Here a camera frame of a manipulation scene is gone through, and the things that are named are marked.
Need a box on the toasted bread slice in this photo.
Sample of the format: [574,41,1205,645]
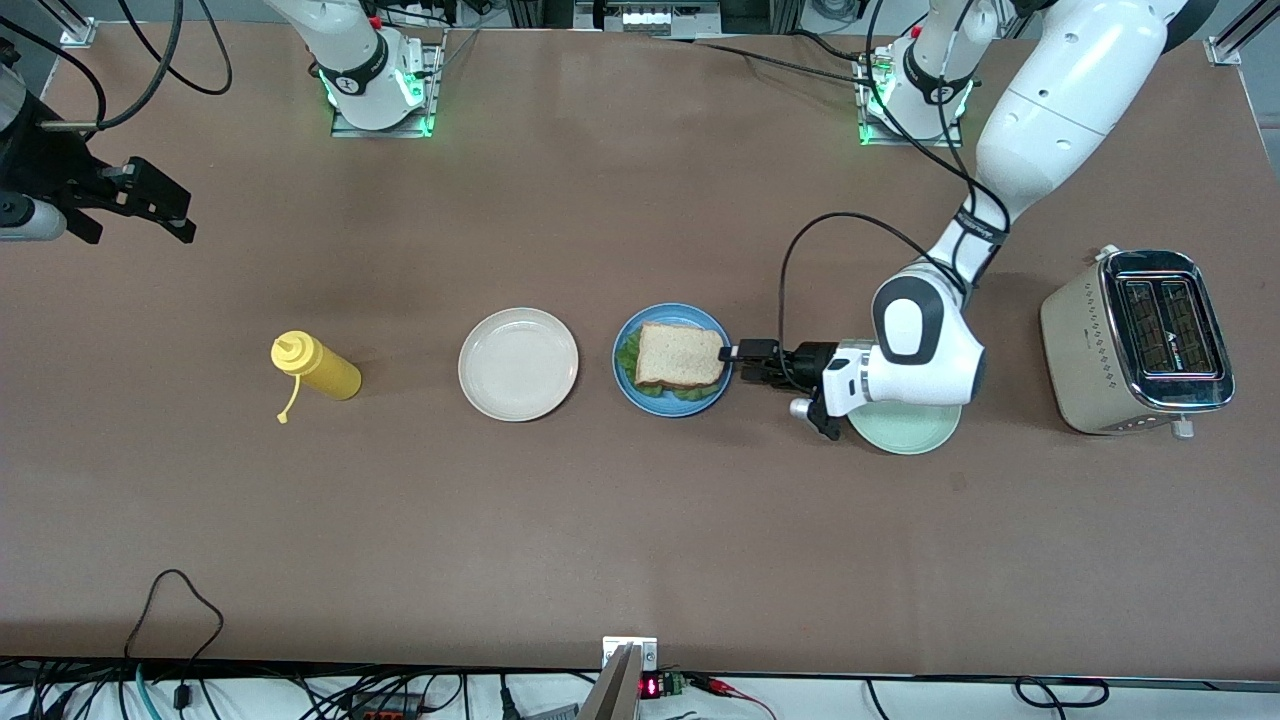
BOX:
[633,320,728,391]

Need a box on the green lettuce leaf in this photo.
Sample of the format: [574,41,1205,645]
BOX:
[617,330,726,403]

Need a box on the yellow mustard squeeze bottle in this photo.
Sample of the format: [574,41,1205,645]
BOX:
[270,330,363,424]

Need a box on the blue round plate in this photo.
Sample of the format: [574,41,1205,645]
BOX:
[612,303,734,418]

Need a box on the pale green round plate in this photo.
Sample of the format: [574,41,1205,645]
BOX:
[845,400,963,456]

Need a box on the beige round plate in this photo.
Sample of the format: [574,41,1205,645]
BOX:
[458,307,580,423]

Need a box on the beige and chrome toaster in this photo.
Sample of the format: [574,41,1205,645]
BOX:
[1040,245,1237,441]

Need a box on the control box with lights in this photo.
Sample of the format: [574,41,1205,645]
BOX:
[575,0,723,39]

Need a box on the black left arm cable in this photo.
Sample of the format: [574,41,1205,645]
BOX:
[778,0,993,389]

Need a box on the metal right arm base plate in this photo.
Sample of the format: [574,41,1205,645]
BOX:
[330,28,446,139]

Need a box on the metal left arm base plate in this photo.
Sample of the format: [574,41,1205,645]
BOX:
[855,45,964,149]

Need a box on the black cable across table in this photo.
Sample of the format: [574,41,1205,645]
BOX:
[650,30,881,89]

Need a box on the red clip lead wire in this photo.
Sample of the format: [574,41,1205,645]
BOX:
[690,675,776,720]

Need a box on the thin black cable loop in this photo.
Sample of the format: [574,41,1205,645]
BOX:
[125,569,226,701]

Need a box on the metal camera mounting bracket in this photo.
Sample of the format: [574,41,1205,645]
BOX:
[578,636,661,720]

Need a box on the black coiled cable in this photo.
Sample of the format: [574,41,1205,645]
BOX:
[1015,677,1111,709]

